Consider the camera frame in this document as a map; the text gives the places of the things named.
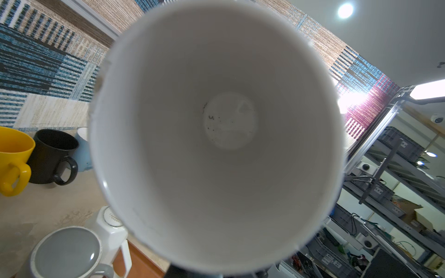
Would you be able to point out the white mug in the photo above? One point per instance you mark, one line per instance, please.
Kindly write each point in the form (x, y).
(113, 236)

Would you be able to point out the cluttered metal storage shelving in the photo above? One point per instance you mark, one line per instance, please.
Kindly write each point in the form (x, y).
(389, 219)

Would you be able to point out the brown rectangular tray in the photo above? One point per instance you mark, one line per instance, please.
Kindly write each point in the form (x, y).
(142, 266)

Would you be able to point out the yellow mug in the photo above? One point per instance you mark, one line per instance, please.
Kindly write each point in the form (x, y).
(16, 149)

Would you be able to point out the light blue mug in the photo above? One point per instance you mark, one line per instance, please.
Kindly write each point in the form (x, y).
(82, 154)

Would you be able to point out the black mug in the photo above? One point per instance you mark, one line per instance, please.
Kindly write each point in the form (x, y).
(51, 160)

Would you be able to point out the teal blue mug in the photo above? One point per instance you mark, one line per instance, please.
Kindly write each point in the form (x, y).
(216, 136)

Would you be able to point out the grey mug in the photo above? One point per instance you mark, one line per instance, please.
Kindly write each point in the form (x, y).
(71, 252)

